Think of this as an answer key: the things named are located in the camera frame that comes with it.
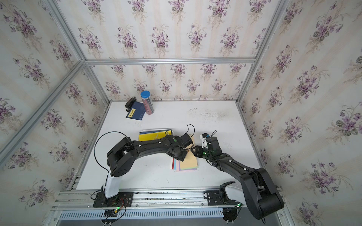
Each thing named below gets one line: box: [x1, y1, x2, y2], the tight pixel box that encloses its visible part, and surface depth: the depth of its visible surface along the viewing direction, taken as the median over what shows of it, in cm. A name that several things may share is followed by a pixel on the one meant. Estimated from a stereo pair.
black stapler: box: [124, 96, 137, 112], surface depth 117 cm
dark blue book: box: [125, 101, 147, 122], surface depth 113 cm
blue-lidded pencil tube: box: [140, 90, 155, 115], surface depth 103 cm
